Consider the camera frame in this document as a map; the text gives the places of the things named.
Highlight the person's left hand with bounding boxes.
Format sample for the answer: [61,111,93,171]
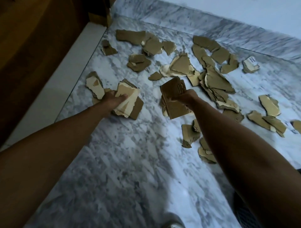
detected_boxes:
[100,90,129,116]

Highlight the person's right hand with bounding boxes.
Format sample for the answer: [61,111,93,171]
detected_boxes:
[171,89,201,110]

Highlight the torn brown paper handful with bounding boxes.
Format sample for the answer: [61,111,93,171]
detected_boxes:
[112,79,144,121]
[160,76,195,120]

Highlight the brown paper pieces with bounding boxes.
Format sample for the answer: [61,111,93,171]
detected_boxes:
[85,29,301,164]

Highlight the person's right forearm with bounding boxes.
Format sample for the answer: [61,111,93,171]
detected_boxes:
[190,98,301,228]

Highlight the person's left forearm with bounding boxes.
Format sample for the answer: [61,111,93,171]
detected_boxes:
[0,102,111,228]

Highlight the person's right white sandal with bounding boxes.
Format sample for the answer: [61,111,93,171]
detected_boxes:
[161,212,187,228]

